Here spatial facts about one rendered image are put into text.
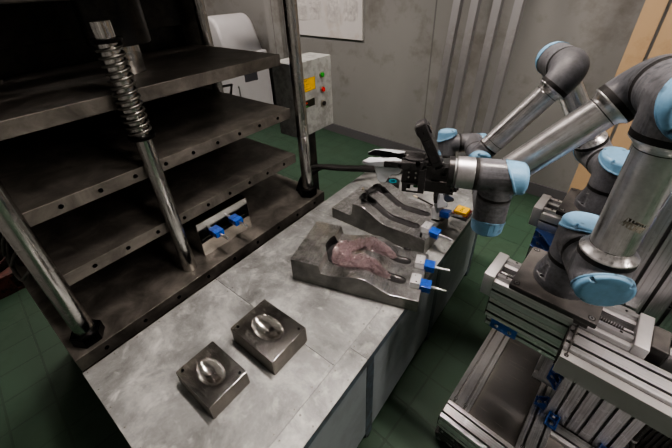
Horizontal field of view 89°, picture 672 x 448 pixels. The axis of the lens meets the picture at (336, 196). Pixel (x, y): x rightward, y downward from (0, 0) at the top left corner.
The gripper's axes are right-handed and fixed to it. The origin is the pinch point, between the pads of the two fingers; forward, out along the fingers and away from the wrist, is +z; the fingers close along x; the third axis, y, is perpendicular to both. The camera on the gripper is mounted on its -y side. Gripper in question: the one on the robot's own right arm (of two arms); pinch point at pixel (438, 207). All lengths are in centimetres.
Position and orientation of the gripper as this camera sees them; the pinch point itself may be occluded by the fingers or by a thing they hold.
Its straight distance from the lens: 160.1
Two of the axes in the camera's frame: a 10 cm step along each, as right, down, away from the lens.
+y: 7.8, 1.8, -6.0
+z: 0.6, 9.3, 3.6
